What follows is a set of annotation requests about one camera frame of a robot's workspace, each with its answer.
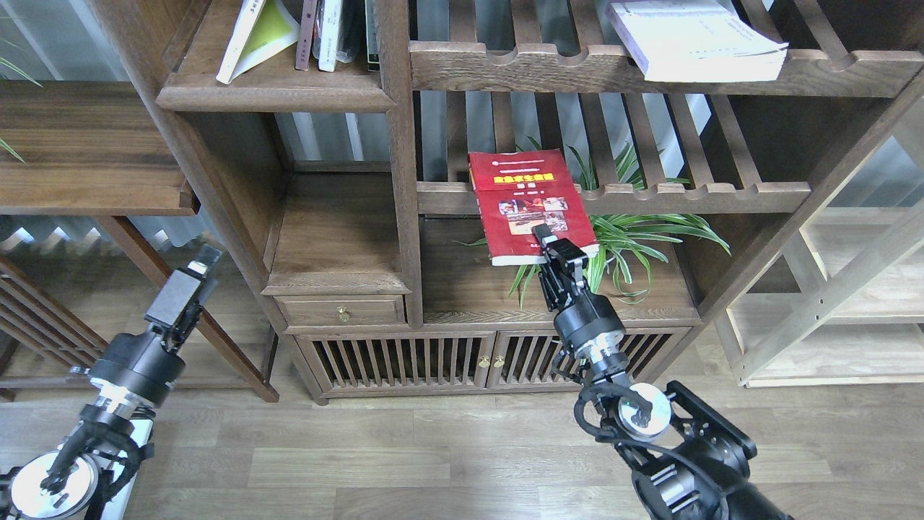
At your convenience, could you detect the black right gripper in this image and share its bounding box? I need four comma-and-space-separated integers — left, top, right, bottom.
532, 224, 626, 360

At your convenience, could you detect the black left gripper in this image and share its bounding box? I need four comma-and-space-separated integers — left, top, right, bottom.
88, 246, 222, 407

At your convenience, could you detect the red cover book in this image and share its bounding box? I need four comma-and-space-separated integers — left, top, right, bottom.
468, 149, 598, 266

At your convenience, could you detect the white thick book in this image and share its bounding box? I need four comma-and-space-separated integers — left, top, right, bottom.
605, 1, 788, 83

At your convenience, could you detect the yellow green cover book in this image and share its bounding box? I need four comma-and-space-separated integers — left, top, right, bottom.
217, 1, 300, 85

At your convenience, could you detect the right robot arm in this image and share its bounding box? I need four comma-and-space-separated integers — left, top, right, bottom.
533, 225, 786, 519

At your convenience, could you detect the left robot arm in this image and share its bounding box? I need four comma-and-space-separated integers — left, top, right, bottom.
2, 246, 221, 519

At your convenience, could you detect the green spider plant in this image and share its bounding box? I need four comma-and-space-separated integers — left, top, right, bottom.
462, 137, 731, 308

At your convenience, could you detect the white metal bar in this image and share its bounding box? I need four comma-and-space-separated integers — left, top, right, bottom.
101, 419, 154, 520

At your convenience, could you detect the dark slatted wooden rack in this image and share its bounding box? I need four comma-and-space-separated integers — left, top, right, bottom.
1, 256, 107, 402

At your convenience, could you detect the brass drawer knob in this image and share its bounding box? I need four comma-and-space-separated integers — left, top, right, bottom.
336, 306, 351, 323

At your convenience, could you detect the dark wooden bookshelf cabinet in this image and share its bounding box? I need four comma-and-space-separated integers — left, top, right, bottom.
89, 1, 922, 404

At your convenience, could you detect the green leaf at edge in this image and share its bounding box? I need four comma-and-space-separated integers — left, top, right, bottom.
0, 14, 44, 163

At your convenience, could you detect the white upright book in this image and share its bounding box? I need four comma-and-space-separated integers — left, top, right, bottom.
318, 0, 344, 72

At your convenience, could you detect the brown upright book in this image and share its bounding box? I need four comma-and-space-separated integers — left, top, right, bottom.
295, 0, 319, 70

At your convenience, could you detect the dark upright book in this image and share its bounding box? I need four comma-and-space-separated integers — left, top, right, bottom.
364, 0, 380, 72

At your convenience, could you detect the light wooden shelf frame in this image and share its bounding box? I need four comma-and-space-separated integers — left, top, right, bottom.
715, 108, 924, 389

